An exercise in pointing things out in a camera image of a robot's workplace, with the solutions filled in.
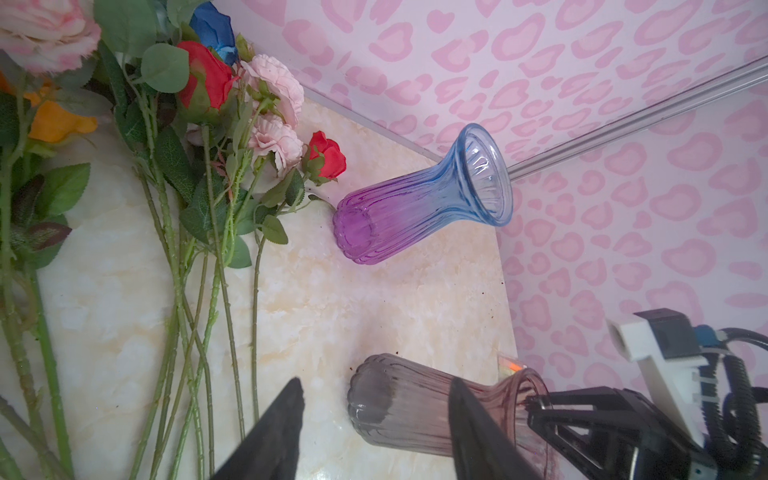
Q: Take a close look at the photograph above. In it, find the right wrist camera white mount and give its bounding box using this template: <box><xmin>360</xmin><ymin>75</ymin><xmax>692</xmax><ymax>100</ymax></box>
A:
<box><xmin>605</xmin><ymin>308</ymin><xmax>718</xmax><ymax>447</ymax></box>

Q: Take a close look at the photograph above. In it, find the colourful packet at wall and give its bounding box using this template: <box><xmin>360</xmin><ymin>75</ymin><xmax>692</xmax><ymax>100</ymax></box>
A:
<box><xmin>497</xmin><ymin>353</ymin><xmax>527</xmax><ymax>380</ymax></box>

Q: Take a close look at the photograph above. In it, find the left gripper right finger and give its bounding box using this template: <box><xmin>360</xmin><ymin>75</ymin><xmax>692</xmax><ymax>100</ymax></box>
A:
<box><xmin>448</xmin><ymin>378</ymin><xmax>540</xmax><ymax>480</ymax></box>

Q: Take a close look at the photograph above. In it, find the red rose long stem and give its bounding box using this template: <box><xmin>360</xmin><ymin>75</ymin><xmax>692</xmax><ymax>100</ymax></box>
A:
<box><xmin>137</xmin><ymin>40</ymin><xmax>241</xmax><ymax>445</ymax></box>

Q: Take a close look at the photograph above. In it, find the purple blue glass vase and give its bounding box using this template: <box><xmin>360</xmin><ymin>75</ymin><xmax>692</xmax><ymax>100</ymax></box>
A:
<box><xmin>333</xmin><ymin>123</ymin><xmax>514</xmax><ymax>265</ymax></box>

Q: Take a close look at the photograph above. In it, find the blue rose long stem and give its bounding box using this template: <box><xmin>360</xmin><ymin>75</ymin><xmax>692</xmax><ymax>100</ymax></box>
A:
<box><xmin>189</xmin><ymin>2</ymin><xmax>239</xmax><ymax>66</ymax></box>

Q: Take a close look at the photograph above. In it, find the smoky pink glass vase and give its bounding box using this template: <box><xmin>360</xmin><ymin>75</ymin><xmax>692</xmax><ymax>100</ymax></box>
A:
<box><xmin>347</xmin><ymin>354</ymin><xmax>556</xmax><ymax>479</ymax></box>

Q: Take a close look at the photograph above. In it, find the small red rose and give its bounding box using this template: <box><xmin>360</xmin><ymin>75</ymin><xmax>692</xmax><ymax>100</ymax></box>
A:
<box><xmin>251</xmin><ymin>131</ymin><xmax>347</xmax><ymax>420</ymax></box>

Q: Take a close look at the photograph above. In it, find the pink flower sprig right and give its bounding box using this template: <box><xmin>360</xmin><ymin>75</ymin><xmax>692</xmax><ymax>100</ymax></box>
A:
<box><xmin>186</xmin><ymin>54</ymin><xmax>306</xmax><ymax>433</ymax></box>

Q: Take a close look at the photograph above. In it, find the pink carnation sprig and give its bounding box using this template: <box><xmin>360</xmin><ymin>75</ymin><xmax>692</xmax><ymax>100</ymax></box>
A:
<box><xmin>1</xmin><ymin>1</ymin><xmax>101</xmax><ymax>74</ymax></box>

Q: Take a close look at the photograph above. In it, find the orange flower stem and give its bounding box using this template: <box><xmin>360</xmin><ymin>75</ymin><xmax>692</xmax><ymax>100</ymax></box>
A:
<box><xmin>1</xmin><ymin>73</ymin><xmax>98</xmax><ymax>479</ymax></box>

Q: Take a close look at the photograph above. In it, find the right black corrugated cable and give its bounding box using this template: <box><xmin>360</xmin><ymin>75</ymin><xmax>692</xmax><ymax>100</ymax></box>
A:
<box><xmin>695</xmin><ymin>326</ymin><xmax>768</xmax><ymax>475</ymax></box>

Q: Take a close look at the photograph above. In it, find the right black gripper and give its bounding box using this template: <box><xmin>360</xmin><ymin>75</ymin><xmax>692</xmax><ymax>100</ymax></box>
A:
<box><xmin>526</xmin><ymin>387</ymin><xmax>718</xmax><ymax>479</ymax></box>

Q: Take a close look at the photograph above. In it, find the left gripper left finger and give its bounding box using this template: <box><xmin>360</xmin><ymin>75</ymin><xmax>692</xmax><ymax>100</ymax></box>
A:
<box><xmin>211</xmin><ymin>377</ymin><xmax>305</xmax><ymax>480</ymax></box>

